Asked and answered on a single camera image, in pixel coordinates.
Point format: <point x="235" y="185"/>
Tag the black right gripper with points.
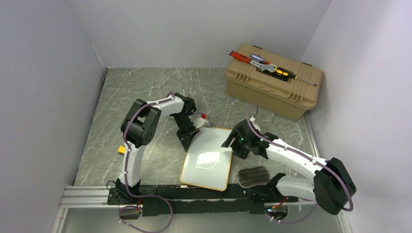
<point x="240" y="153"/>

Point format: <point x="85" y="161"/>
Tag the tan plastic toolbox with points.
<point x="290" y="99"/>

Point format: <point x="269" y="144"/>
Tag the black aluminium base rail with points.
<point x="180" y="199"/>

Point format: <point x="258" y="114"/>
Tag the yellow framed whiteboard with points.
<point x="207" y="163"/>

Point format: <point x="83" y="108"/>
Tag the blue red screwdriver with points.
<point x="259" y="59"/>

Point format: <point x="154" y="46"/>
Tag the dark wavy foam sponge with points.
<point x="251" y="177"/>

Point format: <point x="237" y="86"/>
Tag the red handled adjustable wrench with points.
<point x="262" y="67"/>

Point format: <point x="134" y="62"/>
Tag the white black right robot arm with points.
<point x="326" y="182"/>

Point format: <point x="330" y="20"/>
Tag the yellow black screwdriver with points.
<point x="286" y="74"/>

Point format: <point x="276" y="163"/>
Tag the yellow black sponge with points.
<point x="121" y="149"/>

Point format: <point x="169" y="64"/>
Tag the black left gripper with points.
<point x="186" y="138"/>

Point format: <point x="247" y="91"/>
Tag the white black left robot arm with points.
<point x="138" y="130"/>

